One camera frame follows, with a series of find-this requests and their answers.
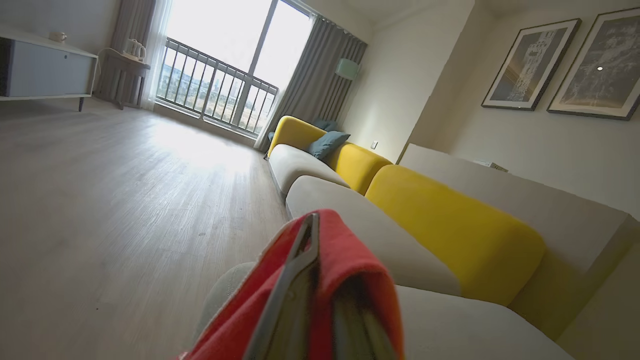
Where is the red cloth garment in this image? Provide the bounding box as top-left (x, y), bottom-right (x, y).
top-left (177, 208), bottom-right (405, 360)

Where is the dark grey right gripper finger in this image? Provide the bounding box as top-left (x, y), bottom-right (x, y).
top-left (331, 284), bottom-right (399, 360)

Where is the white electric kettle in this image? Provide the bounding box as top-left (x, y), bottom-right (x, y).
top-left (122, 38), bottom-right (147, 64)

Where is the small white box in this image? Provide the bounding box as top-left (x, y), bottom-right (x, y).
top-left (472, 158), bottom-right (510, 174)

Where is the dark wooden side table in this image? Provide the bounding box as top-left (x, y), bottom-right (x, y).
top-left (94, 48), bottom-right (151, 110)

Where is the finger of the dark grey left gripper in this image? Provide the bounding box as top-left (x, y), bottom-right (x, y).
top-left (242, 212), bottom-right (321, 360)

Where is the yellow armrest sofa section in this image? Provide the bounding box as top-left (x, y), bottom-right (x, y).
top-left (266, 115), bottom-right (394, 199)

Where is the white tv cabinet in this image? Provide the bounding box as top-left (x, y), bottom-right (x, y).
top-left (0, 27), bottom-right (99, 112)

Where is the grey metal balcony railing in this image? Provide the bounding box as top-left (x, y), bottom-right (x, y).
top-left (155, 37), bottom-right (280, 136)

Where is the black framed wall picture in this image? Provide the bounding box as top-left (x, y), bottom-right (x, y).
top-left (481, 18), bottom-right (583, 112)
top-left (546, 7), bottom-right (640, 122)

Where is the yellow and grey sofa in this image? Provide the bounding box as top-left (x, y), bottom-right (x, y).
top-left (285, 164), bottom-right (547, 307)

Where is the teal throw pillow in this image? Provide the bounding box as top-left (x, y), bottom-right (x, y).
top-left (306, 130), bottom-right (351, 160)

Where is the large glass balcony window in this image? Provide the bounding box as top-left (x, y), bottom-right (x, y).
top-left (155, 0), bottom-right (316, 138)

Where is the white sheer curtain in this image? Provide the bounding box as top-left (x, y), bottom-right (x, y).
top-left (141, 0), bottom-right (174, 112)

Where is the floor lamp with teal shade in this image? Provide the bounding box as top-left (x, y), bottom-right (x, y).
top-left (333, 58), bottom-right (361, 127)

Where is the grey window curtain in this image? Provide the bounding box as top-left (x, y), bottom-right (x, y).
top-left (254, 16), bottom-right (369, 154)
top-left (94, 0), bottom-right (159, 109)

